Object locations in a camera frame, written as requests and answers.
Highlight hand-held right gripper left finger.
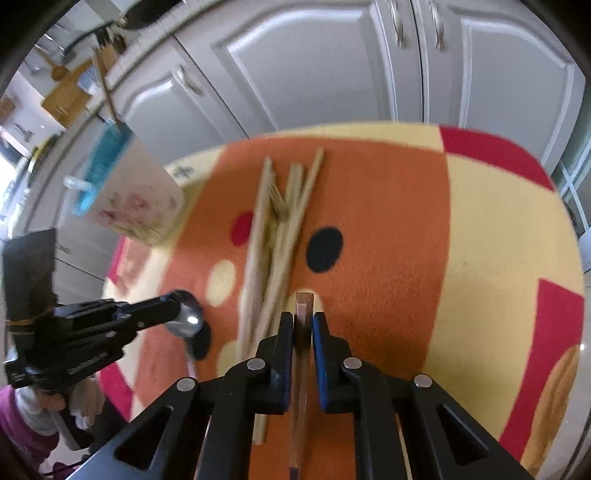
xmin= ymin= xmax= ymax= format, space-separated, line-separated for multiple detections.
xmin=69 ymin=311 xmax=296 ymax=480

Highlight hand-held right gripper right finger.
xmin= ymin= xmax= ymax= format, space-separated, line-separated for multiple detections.
xmin=311 ymin=311 xmax=536 ymax=480

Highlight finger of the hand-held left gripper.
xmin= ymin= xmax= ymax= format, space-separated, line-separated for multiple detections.
xmin=112 ymin=292 xmax=186 ymax=330

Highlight metal spoon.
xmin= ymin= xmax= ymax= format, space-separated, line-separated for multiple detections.
xmin=164 ymin=290 xmax=207 ymax=377

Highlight dark brown chopstick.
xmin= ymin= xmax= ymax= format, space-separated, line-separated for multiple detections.
xmin=286 ymin=291 xmax=317 ymax=480

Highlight white floral utensil holder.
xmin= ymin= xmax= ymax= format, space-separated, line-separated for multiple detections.
xmin=69 ymin=117 xmax=186 ymax=246

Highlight person's left forearm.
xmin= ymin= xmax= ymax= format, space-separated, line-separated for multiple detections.
xmin=0 ymin=383 xmax=58 ymax=469

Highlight person's left hand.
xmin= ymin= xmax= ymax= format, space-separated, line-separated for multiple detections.
xmin=21 ymin=376 xmax=107 ymax=450

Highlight orange and yellow printed blanket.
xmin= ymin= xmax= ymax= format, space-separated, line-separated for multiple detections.
xmin=99 ymin=121 xmax=586 ymax=480

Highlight white cabinet door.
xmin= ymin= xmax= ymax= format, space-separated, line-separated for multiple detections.
xmin=106 ymin=37 xmax=252 ymax=153
xmin=411 ymin=0 xmax=587 ymax=178
xmin=175 ymin=0 xmax=423 ymax=139

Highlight wooden cutting board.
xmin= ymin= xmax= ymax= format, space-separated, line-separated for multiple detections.
xmin=41 ymin=59 xmax=94 ymax=124

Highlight wooden spatula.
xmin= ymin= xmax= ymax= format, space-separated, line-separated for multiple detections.
xmin=37 ymin=48 xmax=70 ymax=83

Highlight wooden knife block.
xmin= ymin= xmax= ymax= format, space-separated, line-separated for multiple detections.
xmin=95 ymin=32 xmax=127 ymax=70

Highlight black wok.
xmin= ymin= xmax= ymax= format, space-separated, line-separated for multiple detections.
xmin=117 ymin=0 xmax=182 ymax=29

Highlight silver cabinet handle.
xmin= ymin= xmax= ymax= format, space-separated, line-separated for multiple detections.
xmin=389 ymin=0 xmax=408 ymax=48
xmin=427 ymin=0 xmax=448 ymax=51
xmin=177 ymin=65 xmax=205 ymax=97

